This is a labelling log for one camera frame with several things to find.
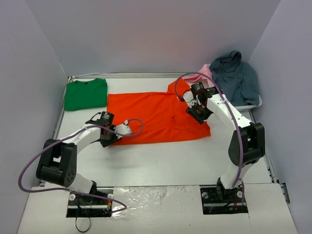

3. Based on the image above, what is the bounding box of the black cable loop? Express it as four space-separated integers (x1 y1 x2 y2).
75 216 93 233

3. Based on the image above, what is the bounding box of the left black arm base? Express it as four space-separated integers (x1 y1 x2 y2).
66 193 112 218

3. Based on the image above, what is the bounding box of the green folded t-shirt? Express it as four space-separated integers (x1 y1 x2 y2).
64 78 108 111

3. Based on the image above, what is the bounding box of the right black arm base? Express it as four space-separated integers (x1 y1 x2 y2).
200 185 248 215

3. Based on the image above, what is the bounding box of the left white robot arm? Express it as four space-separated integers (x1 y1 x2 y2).
36 112 132 204

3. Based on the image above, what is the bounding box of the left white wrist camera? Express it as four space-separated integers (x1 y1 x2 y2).
114 120 132 137

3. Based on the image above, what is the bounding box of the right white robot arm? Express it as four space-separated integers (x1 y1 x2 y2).
182 82 265 201

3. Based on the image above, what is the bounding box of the blue-grey t-shirt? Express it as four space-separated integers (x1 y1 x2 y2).
210 50 260 106

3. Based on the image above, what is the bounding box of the white plastic basket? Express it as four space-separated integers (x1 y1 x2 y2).
235 96 263 112

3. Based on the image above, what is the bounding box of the orange t-shirt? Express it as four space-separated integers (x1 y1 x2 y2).
107 80 211 145

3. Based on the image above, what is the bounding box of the pink t-shirt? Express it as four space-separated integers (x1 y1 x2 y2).
183 64 213 82

